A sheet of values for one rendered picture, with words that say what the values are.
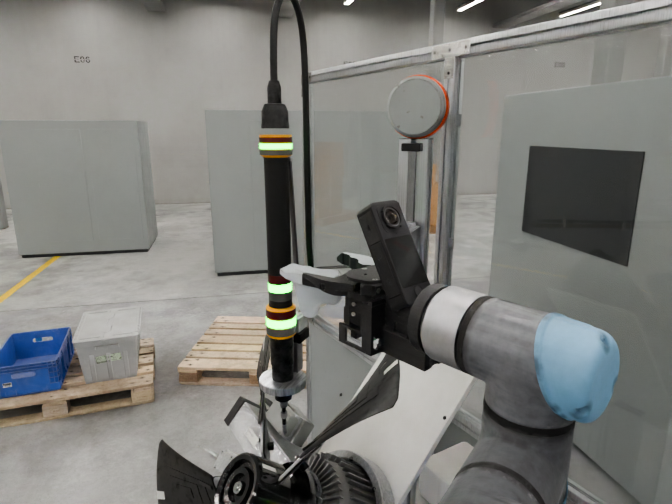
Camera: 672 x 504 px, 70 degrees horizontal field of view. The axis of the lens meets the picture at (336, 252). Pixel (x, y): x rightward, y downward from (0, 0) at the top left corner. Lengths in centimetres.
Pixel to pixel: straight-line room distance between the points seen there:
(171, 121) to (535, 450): 1254
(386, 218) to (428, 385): 64
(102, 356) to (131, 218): 441
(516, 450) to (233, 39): 1267
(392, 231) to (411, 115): 82
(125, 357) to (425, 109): 289
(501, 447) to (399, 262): 19
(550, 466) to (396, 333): 18
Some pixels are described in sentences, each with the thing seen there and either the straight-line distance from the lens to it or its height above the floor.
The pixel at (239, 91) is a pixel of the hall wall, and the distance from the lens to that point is 1278.
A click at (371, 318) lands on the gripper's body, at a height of 163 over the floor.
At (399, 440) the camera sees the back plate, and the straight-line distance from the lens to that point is 109.
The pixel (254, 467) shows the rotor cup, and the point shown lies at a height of 126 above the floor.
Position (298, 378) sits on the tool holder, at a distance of 75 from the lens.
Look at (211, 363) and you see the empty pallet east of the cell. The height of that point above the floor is 15.
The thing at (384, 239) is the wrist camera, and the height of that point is 172.
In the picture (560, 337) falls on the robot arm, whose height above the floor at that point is 167.
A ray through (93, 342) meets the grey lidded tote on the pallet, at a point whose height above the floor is 46.
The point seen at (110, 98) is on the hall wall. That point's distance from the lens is 1302.
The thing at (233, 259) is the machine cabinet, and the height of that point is 22.
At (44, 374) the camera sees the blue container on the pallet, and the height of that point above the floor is 27.
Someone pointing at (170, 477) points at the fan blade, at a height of 110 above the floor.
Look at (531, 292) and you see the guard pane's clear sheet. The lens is 128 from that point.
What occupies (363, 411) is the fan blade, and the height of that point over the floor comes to 140.
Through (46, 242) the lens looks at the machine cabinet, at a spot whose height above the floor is 22.
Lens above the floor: 182
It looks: 14 degrees down
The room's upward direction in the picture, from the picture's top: straight up
